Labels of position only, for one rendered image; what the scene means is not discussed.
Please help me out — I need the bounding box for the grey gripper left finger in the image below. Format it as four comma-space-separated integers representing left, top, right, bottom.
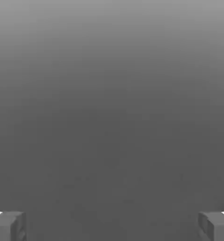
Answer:
0, 210, 27, 241

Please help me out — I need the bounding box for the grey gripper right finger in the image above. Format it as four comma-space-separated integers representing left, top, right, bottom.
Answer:
197, 210, 224, 241

